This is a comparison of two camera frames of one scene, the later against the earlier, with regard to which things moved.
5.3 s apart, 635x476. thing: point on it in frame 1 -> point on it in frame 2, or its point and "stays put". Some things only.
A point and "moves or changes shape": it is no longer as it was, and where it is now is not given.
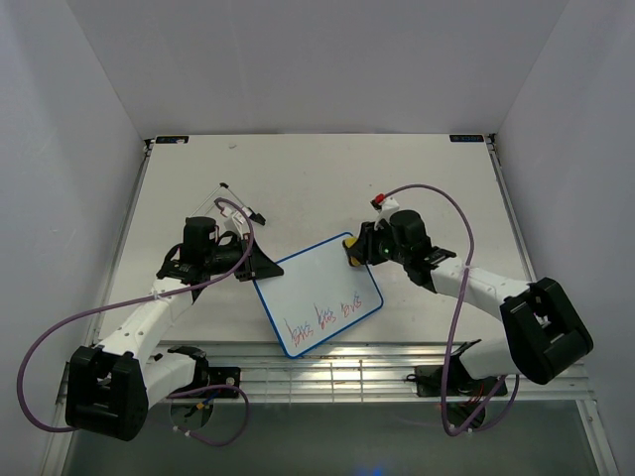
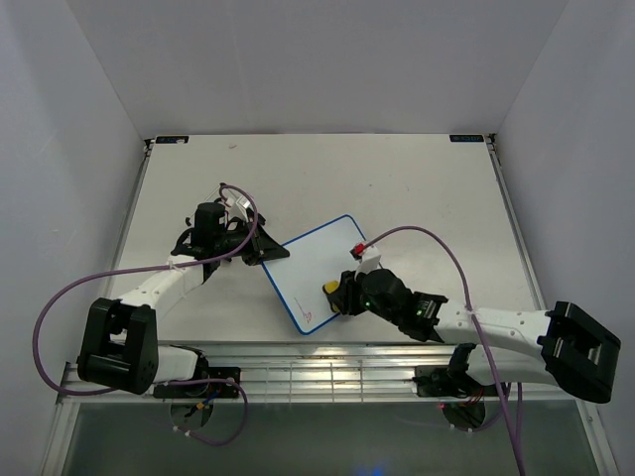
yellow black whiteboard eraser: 352,256 -> 331,292
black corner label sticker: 172,139 stays put
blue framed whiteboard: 318,296 moves or changes shape
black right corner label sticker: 466,138 stays put
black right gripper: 367,242 -> 348,304
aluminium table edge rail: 326,372 stays put
